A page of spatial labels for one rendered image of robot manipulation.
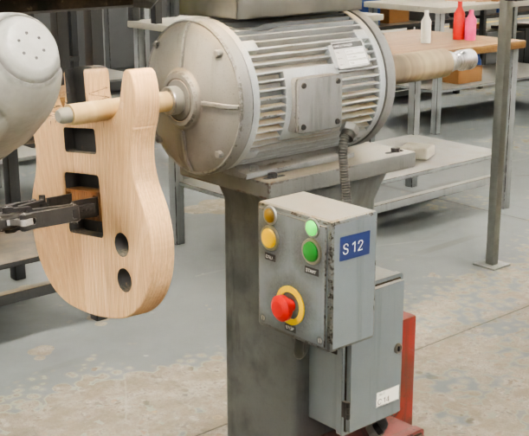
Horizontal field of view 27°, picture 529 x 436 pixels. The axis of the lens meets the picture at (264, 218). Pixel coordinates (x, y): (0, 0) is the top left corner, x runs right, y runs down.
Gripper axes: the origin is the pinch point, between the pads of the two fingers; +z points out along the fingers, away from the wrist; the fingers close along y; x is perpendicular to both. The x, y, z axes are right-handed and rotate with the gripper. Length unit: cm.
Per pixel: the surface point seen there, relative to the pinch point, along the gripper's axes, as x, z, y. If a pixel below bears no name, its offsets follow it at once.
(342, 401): -38, 35, 21
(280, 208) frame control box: -0.6, 15.0, 30.8
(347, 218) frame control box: -1.8, 18.2, 41.3
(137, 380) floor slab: -90, 107, -152
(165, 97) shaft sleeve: 16.1, 11.1, 9.8
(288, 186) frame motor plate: 0.0, 27.9, 18.6
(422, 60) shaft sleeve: 17, 71, 11
